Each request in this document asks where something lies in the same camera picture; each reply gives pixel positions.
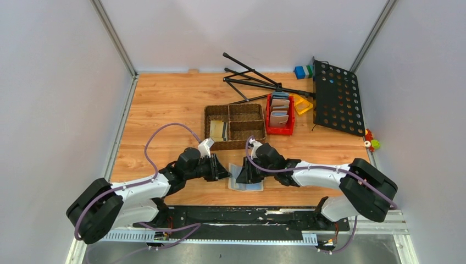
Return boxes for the white card holder wallet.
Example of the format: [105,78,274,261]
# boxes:
[228,163,264,192]

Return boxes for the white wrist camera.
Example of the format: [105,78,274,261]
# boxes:
[197,137,215,158]
[248,139,263,150]

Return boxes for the black perforated music stand desk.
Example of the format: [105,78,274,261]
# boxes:
[312,59,365,137]

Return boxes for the red plastic bin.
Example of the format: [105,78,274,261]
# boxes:
[265,92,295,136]

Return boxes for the card holders in red bin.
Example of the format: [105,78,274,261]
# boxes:
[269,92,290,128]

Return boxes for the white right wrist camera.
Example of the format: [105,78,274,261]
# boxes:
[248,139,263,150]

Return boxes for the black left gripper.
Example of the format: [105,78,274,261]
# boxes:
[185,153,233,182]

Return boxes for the yellow transparent tray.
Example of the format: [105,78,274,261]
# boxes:
[292,94,314,116]

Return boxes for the gold credit cards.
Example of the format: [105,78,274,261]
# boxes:
[209,120,229,142]

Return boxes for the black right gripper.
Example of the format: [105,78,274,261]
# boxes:
[236,156,276,185]

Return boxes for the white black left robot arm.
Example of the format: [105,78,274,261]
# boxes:
[65,147,231,245]

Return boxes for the blue green toy block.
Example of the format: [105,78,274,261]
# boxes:
[293,65,314,80]

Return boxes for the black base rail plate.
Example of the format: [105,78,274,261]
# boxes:
[147,206,350,241]

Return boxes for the black folding music stand legs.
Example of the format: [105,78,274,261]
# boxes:
[222,52,316,105]

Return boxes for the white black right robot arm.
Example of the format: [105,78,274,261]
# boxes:
[236,140,398,230]

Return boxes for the red green small toy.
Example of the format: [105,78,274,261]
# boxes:
[364,129,381,152]

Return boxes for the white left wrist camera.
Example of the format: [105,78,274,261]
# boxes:
[197,137,215,158]

